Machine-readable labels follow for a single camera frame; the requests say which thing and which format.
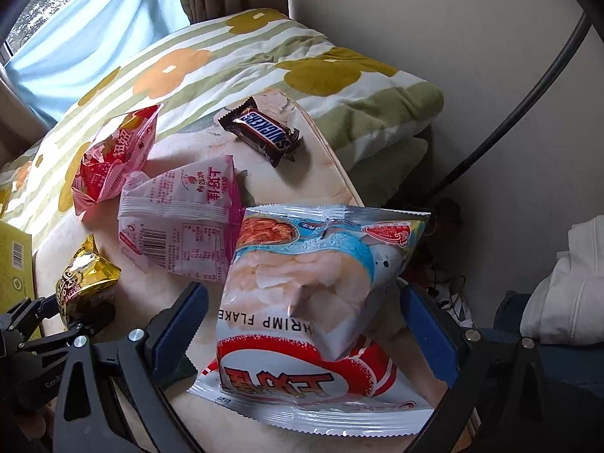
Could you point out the red and pink snack bag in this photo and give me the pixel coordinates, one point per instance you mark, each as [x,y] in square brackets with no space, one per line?
[111,165]

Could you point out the light blue cloth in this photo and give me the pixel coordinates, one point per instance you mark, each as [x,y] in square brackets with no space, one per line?
[94,42]

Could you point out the floral striped blanket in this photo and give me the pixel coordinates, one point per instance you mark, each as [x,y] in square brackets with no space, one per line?
[292,52]

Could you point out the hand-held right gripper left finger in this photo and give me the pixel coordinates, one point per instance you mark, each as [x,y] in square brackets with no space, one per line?
[181,321]

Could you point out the yellow-green cardboard box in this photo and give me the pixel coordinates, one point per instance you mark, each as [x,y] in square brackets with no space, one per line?
[14,264]

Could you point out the dark blue cloth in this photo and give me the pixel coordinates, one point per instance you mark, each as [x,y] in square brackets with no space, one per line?
[519,325]

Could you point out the silver shrimp chip bag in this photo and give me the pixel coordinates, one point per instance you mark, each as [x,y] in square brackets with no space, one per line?
[306,292]

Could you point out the gold snack packet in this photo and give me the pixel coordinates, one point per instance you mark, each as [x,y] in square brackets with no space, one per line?
[87,278]

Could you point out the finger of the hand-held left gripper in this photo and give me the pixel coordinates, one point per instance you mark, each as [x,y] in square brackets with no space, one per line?
[92,323]
[35,307]

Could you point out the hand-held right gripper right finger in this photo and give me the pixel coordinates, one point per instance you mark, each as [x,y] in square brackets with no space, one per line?
[429,330]

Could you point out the brown chocolate bar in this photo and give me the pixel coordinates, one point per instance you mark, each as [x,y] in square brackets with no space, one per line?
[262,130]

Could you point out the pale pink snack bag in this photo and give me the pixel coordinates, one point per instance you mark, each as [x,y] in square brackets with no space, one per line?
[179,217]

